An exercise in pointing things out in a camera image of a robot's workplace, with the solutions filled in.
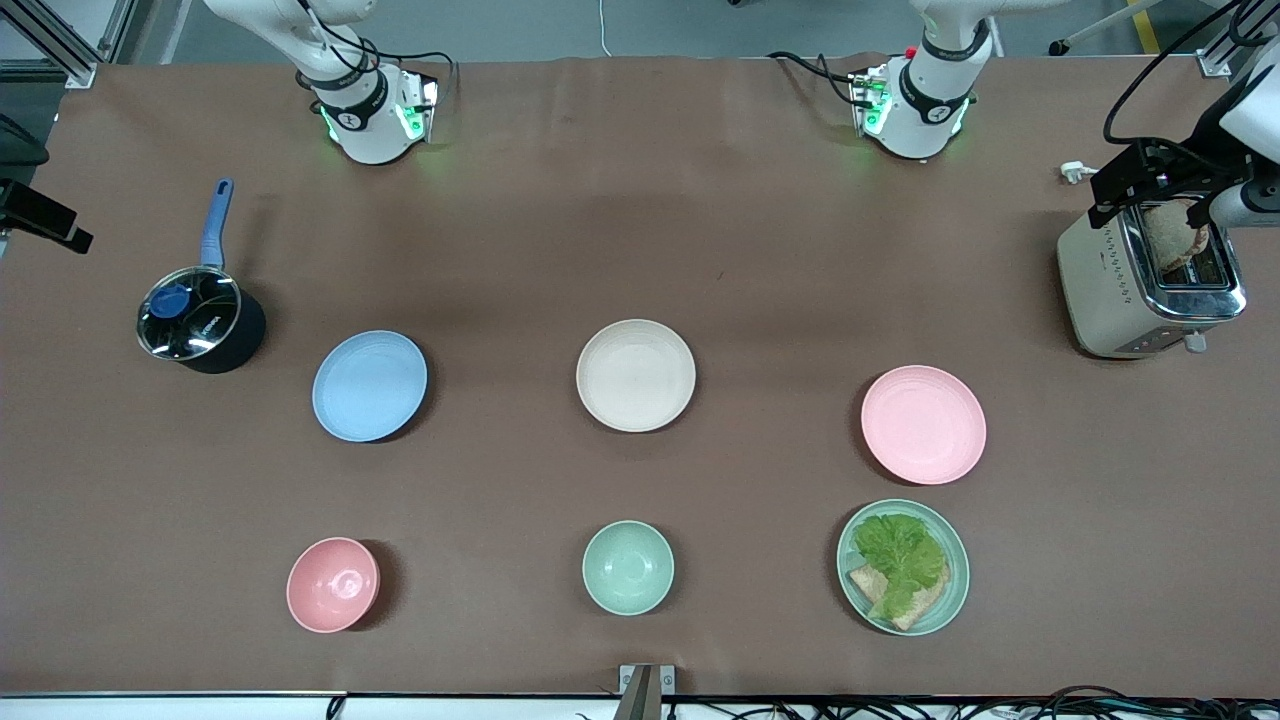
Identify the green bowl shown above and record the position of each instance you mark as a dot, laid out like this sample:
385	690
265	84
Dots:
628	567

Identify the green lettuce leaf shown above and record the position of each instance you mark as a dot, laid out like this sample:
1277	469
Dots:
900	555

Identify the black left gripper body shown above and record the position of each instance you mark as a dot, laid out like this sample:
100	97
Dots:
1182	166

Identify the beige plate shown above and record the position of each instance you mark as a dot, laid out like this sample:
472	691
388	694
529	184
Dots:
636	375

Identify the toast slice in toaster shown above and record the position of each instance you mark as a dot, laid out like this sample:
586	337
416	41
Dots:
1172	238

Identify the white power plug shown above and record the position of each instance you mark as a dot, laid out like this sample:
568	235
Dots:
1073	172

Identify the blue plate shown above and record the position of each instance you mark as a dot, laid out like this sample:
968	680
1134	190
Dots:
369	386

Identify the silver toaster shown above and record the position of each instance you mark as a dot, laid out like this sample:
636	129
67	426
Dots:
1110	300

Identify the brown bread slice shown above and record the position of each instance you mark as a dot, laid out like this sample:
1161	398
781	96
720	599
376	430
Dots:
925	606

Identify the glass pot lid blue knob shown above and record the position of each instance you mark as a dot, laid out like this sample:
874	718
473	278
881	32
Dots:
190	312

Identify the green plate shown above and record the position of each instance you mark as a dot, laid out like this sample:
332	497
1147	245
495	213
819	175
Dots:
955	560

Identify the pink plate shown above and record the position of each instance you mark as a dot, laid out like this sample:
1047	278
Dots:
923	424

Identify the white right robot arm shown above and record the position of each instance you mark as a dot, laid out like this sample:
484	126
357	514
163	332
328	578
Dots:
365	130

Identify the pink bowl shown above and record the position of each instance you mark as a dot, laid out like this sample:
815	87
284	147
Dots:
332	585

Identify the aluminium frame profile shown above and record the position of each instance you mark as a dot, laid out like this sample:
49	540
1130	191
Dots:
60	45
1222	55

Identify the brown table cover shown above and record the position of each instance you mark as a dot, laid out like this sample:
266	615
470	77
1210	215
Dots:
640	480

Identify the grey metal bracket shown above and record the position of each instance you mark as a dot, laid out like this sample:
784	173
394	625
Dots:
646	690

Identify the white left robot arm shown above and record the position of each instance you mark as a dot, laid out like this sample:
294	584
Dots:
925	120

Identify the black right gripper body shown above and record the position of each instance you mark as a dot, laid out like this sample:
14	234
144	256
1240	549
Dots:
12	196

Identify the white stand pole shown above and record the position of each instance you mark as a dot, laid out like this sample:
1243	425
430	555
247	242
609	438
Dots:
1100	25

